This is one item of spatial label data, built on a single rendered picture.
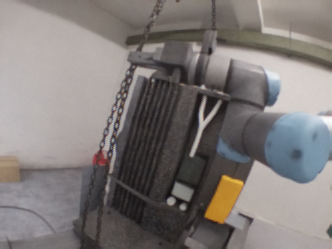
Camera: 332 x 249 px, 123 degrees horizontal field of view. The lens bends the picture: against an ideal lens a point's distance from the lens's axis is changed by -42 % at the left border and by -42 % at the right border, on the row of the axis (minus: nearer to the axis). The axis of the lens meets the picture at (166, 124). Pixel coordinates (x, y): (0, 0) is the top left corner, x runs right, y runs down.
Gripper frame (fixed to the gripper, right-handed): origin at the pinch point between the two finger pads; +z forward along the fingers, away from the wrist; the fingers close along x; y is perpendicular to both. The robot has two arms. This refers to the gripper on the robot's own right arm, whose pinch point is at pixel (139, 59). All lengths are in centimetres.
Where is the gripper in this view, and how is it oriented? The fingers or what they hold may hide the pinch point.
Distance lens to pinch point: 38.4
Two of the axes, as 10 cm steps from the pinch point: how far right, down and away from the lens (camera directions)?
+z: -9.2, -2.7, 2.9
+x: 2.9, 0.4, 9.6
